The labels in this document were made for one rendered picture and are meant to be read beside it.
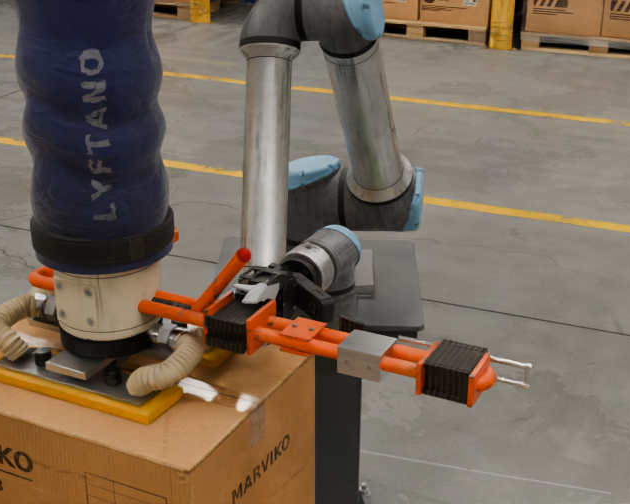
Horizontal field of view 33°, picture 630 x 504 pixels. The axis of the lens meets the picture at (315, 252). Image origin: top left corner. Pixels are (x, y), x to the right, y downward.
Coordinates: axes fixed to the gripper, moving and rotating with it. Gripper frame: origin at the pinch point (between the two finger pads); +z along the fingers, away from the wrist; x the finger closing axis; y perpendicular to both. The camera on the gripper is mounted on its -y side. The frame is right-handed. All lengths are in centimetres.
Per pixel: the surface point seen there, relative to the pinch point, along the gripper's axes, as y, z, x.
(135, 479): 7.9, 20.9, -17.9
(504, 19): 168, -694, -73
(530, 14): 149, -703, -68
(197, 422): 4.1, 9.8, -13.1
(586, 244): 13, -322, -103
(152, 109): 17.7, -1.7, 31.5
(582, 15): 109, -706, -66
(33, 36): 29, 10, 43
